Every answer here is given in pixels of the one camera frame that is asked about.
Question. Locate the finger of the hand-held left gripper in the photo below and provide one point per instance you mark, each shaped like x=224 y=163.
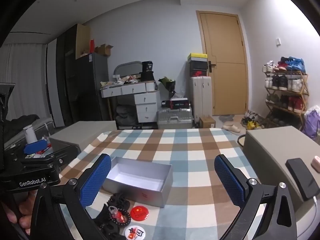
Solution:
x=35 y=147
x=42 y=163

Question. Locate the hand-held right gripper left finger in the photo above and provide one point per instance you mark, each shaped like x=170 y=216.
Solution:
x=96 y=180

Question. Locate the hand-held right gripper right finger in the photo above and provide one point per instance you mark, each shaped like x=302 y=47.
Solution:
x=228 y=182

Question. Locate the silver cardboard box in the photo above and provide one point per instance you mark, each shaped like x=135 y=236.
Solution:
x=140 y=177

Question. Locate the red round badge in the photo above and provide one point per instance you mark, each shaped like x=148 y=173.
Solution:
x=139 y=213

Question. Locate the white round badge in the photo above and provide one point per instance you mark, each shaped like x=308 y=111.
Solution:
x=135 y=233

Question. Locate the person's left hand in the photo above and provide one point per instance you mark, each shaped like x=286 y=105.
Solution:
x=26 y=212

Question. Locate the white bottle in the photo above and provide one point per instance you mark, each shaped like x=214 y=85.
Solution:
x=30 y=133

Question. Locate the dark cloth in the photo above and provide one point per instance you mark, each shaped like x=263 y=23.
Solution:
x=22 y=125

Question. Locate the grey storage ottoman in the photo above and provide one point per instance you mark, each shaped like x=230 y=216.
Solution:
x=85 y=132
x=270 y=155

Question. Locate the checkered tablecloth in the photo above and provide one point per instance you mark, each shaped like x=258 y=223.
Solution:
x=190 y=150

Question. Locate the beige slippers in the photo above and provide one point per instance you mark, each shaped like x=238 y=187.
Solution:
x=231 y=127

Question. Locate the small brown cardboard box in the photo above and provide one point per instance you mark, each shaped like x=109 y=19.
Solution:
x=207 y=123

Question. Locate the grey floor mat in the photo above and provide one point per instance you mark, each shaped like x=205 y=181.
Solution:
x=226 y=117

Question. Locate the pile of loose shoes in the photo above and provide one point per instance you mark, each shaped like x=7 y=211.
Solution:
x=251 y=120

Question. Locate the grey curtain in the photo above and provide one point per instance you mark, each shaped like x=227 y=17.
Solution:
x=22 y=80

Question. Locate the grey bundled bedding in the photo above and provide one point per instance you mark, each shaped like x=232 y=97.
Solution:
x=126 y=116

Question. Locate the black smartphone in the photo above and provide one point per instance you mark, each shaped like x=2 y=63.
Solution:
x=302 y=177

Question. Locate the dark wardrobe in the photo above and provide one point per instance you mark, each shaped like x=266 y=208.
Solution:
x=66 y=75

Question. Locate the silver suitcase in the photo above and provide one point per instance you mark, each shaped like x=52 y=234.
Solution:
x=175 y=120

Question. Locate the black refrigerator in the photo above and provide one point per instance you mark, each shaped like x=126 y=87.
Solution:
x=92 y=87

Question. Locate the white upright suitcase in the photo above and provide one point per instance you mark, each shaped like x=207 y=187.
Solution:
x=201 y=97

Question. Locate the pink small case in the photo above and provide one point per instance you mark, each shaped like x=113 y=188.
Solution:
x=316 y=163

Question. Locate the white desk with drawers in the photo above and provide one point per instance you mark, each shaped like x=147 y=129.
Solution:
x=145 y=100

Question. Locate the black red flat box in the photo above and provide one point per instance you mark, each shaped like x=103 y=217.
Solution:
x=176 y=104

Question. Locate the purple bag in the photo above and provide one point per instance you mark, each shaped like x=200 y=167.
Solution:
x=311 y=123

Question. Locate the desk clutter pile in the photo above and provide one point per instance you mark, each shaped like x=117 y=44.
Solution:
x=120 y=81

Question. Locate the black red logo shoebox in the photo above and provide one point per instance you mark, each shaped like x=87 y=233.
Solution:
x=198 y=73

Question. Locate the shoe rack with shoes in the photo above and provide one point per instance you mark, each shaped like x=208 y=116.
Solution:
x=282 y=82

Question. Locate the wooden shoe rack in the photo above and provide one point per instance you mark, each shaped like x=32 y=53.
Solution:
x=303 y=95

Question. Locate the dark wrapped bouquet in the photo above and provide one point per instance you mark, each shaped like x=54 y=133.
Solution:
x=168 y=83

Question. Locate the grey arched mirror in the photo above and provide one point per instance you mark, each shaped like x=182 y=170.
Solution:
x=125 y=67

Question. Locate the large flat cardboard sheet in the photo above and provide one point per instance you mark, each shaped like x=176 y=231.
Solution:
x=83 y=41

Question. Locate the open cardboard box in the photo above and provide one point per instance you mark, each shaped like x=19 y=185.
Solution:
x=103 y=50

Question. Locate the black paper bag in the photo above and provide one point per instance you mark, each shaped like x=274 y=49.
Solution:
x=147 y=71

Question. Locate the yellow lid shoebox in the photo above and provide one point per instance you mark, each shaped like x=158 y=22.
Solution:
x=197 y=57

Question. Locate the wooden door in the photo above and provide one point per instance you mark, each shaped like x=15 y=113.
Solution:
x=222 y=50

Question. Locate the white light switch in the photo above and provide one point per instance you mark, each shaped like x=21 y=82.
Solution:
x=278 y=41

